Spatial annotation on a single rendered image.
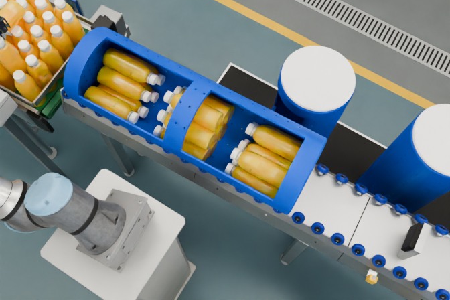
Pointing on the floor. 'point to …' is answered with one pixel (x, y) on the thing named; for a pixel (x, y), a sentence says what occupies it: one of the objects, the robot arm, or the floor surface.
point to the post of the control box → (31, 146)
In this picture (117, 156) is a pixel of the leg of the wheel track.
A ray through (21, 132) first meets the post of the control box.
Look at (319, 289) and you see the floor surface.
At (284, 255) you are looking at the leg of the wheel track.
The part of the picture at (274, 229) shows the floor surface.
